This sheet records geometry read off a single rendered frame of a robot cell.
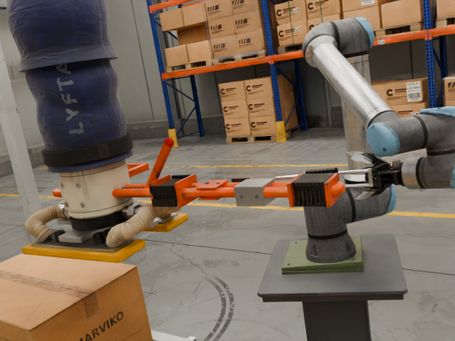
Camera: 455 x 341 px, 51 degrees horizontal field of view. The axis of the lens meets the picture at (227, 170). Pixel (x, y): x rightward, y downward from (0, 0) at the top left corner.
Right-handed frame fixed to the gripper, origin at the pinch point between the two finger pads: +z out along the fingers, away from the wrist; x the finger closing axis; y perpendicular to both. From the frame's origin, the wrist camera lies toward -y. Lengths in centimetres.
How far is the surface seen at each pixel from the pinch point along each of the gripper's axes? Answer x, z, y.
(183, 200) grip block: -12, 1, 65
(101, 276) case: 13, 55, 65
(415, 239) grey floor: 104, 97, -207
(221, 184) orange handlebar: -14, -7, 60
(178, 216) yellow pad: -4, 19, 55
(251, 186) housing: -13, -17, 60
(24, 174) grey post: -13, 350, -18
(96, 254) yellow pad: -4, 17, 82
